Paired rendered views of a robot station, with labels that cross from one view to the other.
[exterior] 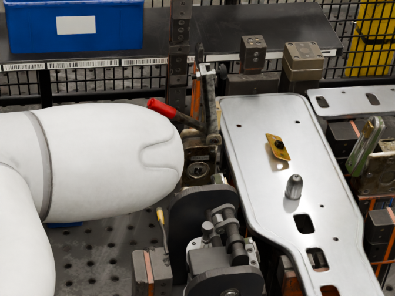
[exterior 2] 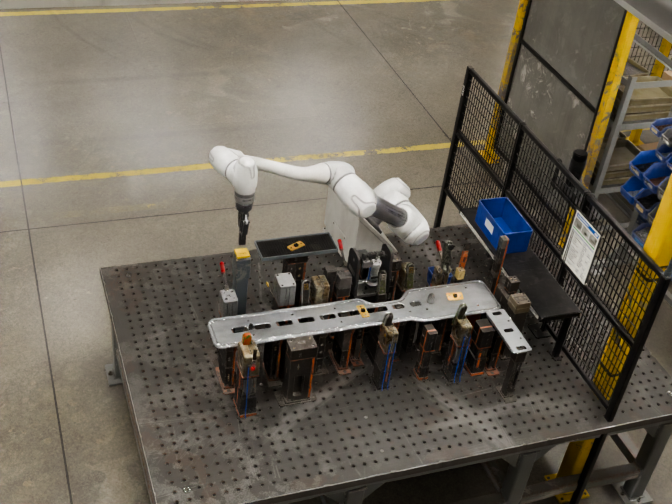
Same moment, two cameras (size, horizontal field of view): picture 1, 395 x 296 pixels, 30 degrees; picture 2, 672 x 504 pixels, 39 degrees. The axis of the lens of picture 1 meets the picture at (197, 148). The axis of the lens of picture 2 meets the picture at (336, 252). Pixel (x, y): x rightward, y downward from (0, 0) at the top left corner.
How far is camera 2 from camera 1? 396 cm
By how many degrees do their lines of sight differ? 59
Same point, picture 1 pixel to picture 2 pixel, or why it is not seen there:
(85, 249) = not seen: hidden behind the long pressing
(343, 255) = (402, 312)
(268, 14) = (554, 293)
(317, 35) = (545, 309)
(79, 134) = (349, 181)
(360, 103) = (502, 325)
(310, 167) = (448, 307)
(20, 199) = (318, 170)
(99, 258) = not seen: hidden behind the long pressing
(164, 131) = (363, 199)
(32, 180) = (334, 179)
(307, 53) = (518, 298)
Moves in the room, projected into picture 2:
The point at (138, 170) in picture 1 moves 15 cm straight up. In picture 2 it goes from (349, 198) to (353, 170)
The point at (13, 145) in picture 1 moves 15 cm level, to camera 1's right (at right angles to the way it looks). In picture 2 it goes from (338, 171) to (342, 189)
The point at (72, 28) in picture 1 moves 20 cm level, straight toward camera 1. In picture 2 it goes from (487, 226) to (452, 230)
